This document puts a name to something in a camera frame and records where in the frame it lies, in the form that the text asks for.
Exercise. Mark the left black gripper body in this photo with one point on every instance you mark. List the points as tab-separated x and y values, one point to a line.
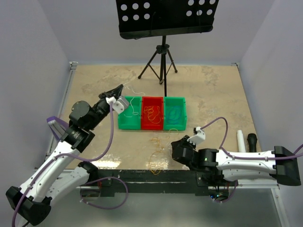
101	108

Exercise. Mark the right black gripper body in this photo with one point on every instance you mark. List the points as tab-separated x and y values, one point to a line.
184	143

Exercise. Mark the green bin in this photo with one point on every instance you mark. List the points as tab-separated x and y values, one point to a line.
175	114
130	119

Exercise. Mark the red bin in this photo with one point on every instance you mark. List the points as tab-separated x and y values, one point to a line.
152	113

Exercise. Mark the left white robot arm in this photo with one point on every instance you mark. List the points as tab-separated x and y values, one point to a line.
64	169

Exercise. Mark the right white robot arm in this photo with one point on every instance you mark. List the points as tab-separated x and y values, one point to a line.
217	165

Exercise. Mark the purple holder box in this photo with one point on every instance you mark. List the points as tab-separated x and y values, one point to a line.
57	126

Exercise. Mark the white tube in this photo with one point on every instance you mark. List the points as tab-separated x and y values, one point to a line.
241	142

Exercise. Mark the black microphone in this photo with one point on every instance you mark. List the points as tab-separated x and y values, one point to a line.
252	142

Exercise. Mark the black music stand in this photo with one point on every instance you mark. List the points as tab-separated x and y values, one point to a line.
140	19

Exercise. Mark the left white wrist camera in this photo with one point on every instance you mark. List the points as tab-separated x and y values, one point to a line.
119	104

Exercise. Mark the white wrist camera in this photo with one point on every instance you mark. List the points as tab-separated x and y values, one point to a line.
119	104
198	137

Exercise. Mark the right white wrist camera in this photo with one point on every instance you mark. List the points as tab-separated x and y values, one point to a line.
198	137

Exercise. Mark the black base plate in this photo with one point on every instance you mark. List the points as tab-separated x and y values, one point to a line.
167	181

